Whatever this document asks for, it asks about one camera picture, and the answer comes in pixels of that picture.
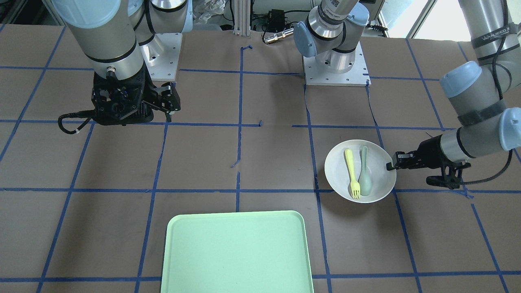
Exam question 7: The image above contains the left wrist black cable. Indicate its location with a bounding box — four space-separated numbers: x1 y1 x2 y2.
460 0 514 185

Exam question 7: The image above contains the pale green plastic spoon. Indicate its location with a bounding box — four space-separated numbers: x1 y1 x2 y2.
358 145 372 196

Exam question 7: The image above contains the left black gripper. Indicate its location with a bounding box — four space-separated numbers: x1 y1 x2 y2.
386 135 471 171

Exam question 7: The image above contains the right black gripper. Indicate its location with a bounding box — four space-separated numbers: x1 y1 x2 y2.
92 67 181 122

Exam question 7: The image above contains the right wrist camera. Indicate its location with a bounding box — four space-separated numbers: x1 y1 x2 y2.
91 87 154 126

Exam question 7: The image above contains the aluminium frame post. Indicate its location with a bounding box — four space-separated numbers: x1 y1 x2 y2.
230 0 252 38

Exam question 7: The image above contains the yellow plastic fork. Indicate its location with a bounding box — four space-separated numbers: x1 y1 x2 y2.
344 148 361 200

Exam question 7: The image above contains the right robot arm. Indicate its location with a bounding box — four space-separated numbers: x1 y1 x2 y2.
52 0 193 126

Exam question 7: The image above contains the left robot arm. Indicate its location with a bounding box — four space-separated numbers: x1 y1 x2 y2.
294 0 520 170

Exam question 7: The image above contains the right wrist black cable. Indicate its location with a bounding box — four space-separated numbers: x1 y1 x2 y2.
58 111 96 135

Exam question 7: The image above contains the white round plate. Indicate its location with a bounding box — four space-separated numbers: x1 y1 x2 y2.
324 139 397 203

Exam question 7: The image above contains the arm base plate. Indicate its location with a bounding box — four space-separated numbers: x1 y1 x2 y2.
140 33 183 82
302 42 372 87

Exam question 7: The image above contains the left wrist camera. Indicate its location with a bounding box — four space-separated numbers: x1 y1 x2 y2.
426 162 471 190

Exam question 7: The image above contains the black power adapter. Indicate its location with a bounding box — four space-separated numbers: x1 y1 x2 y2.
266 9 285 32

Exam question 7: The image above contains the metal connector plug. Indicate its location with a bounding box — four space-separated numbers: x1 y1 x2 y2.
263 27 294 44

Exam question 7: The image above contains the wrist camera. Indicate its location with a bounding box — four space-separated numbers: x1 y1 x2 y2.
91 87 154 126
426 162 471 190

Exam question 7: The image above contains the mint green tray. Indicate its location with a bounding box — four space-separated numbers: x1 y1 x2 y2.
160 211 314 293

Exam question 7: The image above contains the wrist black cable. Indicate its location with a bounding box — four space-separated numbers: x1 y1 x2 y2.
460 0 514 185
58 111 96 135

